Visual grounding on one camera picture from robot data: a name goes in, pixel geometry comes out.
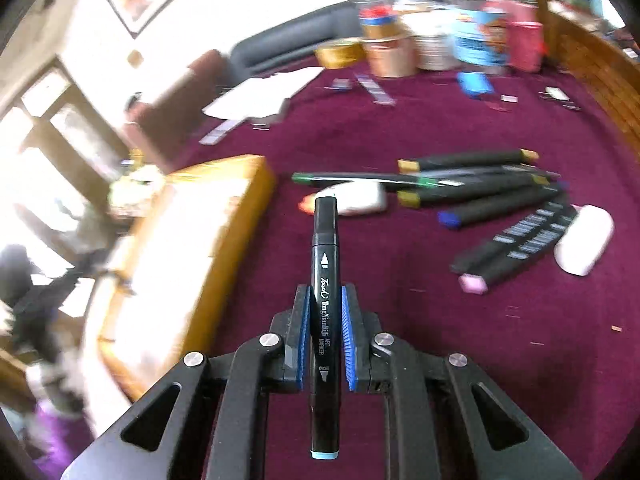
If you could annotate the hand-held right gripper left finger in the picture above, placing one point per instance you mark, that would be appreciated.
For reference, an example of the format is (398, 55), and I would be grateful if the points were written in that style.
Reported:
(300, 340)

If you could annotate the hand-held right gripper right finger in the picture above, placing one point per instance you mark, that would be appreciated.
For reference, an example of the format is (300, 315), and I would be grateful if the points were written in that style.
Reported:
(349, 340)

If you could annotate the black marker light blue cap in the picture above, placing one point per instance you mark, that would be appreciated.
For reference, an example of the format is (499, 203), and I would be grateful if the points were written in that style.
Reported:
(325, 260)

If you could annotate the white plastic case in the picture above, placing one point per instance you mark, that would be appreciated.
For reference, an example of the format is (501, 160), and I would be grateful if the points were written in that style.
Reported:
(360, 197)
(582, 242)

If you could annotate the wooden framed window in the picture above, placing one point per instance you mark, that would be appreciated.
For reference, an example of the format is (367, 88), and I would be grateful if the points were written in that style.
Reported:
(95, 115)

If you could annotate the pile of black art markers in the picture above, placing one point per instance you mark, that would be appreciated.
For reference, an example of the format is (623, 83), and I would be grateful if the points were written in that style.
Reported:
(500, 205)

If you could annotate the white paper sheets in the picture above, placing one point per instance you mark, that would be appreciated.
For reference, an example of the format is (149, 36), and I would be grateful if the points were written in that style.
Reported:
(265, 92)

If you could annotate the thin clear pen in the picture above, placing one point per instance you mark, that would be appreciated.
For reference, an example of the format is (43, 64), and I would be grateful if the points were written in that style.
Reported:
(374, 90)

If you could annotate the short clear blue pen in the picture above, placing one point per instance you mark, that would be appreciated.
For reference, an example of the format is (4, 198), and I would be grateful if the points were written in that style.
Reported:
(337, 85)

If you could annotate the brown chair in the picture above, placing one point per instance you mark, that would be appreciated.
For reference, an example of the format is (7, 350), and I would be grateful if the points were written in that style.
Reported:
(200, 80)

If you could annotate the blue battery pack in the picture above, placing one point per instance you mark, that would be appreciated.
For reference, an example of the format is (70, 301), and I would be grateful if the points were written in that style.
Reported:
(475, 84)

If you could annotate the clear cup with red label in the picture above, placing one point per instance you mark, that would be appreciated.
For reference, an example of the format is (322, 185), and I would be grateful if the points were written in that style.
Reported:
(390, 57)

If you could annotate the white label plastic jar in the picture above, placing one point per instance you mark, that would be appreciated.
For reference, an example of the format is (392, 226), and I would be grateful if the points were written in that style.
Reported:
(434, 45)

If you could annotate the dark grey sofa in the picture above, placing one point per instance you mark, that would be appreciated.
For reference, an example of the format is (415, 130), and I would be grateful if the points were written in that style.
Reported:
(290, 30)

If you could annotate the small red lid jar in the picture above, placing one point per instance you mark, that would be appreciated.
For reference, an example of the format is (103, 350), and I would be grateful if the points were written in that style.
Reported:
(377, 20)

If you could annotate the blue cartoon label jar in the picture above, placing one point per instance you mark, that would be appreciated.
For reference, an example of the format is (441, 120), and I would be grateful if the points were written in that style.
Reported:
(480, 40)

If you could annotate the pink knitted sleeve bottle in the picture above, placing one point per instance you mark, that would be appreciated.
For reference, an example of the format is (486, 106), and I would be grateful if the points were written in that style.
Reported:
(525, 42)

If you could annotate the wooden cabinet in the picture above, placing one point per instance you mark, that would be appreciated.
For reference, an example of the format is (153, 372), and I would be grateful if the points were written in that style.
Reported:
(590, 55)

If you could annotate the wall switch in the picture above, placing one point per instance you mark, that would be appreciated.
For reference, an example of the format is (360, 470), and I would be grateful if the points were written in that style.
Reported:
(134, 56)

